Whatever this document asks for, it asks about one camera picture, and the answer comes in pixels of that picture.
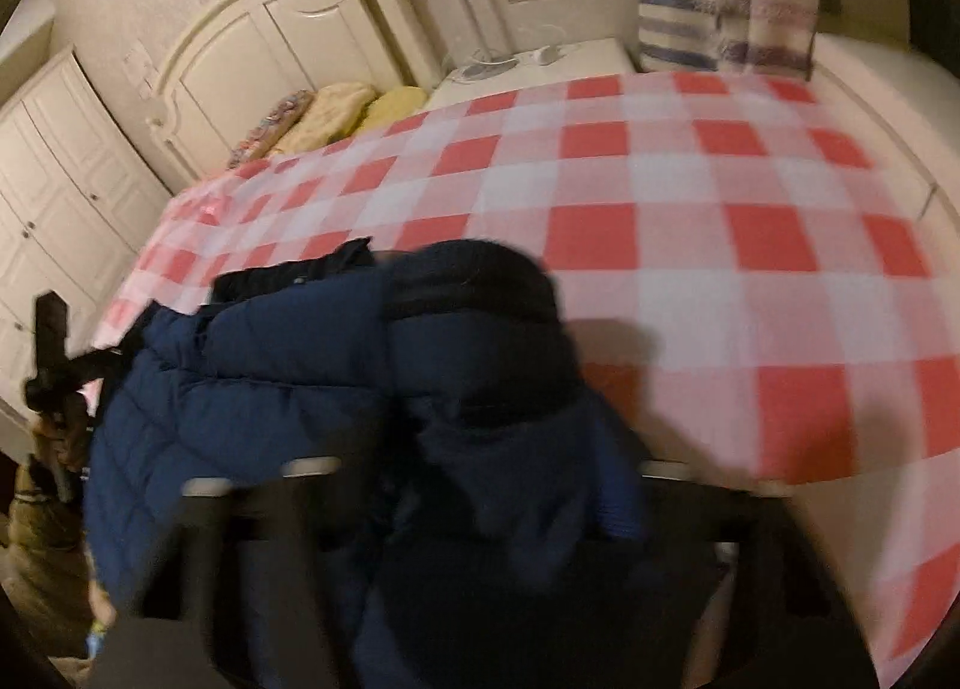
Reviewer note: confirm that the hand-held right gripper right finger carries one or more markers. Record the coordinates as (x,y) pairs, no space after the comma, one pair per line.
(750,546)

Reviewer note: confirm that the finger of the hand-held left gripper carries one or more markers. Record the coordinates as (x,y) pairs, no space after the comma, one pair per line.
(97,365)
(51,329)

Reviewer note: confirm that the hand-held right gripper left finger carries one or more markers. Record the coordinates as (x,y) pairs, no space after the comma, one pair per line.
(255,531)

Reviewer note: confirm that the navy puffer jacket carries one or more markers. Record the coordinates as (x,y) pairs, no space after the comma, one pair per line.
(300,374)

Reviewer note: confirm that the person's left forearm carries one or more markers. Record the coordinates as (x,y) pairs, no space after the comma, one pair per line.
(45,554)

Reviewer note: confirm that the person's left hand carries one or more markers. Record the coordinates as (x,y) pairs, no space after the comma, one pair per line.
(73,438)

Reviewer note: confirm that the white wardrobe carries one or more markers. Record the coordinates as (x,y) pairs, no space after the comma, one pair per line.
(67,194)

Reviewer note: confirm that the patterned floral pillow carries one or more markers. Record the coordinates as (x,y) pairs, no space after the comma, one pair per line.
(270,126)

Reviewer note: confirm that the cream pillow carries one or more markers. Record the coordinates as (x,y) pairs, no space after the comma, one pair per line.
(330,115)

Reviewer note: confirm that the red checkered blanket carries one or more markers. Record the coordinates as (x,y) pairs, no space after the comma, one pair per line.
(675,209)

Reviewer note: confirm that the white wooden headboard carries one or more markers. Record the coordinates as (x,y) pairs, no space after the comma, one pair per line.
(300,51)

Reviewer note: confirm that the yellow pillow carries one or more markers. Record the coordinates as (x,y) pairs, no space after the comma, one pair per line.
(394,105)

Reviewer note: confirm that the white nightstand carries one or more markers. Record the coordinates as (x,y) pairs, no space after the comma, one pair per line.
(585,59)

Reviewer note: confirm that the white charger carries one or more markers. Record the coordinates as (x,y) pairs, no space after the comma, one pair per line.
(546,54)

